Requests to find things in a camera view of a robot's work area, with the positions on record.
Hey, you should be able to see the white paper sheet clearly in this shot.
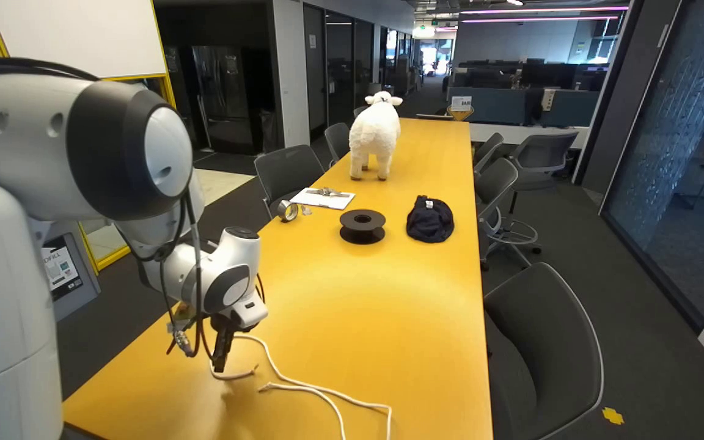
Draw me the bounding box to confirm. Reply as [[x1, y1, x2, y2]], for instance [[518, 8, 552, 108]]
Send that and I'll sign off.
[[290, 187, 356, 210]]

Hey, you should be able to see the grey kiosk with screen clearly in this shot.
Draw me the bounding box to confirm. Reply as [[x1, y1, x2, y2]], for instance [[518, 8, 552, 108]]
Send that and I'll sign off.
[[39, 221, 101, 323]]

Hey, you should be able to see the black empty spool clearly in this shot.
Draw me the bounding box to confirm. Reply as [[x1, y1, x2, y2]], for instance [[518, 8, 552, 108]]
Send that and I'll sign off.
[[339, 209, 387, 245]]

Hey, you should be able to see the black refrigerator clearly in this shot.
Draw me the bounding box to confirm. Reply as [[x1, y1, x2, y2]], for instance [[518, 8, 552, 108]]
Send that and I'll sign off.
[[190, 45, 256, 155]]

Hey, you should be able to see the dark navy cap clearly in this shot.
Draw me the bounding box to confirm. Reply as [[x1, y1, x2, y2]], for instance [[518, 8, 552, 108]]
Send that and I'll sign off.
[[406, 195, 455, 244]]

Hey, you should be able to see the white plush sheep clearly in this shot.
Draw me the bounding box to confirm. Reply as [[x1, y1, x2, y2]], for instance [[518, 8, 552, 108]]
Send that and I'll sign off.
[[348, 90, 404, 182]]

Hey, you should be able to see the yellow table sign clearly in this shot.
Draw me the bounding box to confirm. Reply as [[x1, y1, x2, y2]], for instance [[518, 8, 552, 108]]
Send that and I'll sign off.
[[447, 96, 475, 122]]

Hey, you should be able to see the row of office desks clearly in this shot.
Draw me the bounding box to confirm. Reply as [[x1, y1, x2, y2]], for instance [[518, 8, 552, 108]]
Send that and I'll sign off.
[[447, 57, 611, 128]]

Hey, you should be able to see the white rope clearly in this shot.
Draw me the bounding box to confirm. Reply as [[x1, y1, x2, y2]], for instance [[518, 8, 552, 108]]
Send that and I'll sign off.
[[208, 333, 394, 440]]

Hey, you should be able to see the whiteboard with yellow frame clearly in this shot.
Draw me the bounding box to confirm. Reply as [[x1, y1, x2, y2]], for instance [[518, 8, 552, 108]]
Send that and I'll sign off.
[[0, 0, 177, 108]]

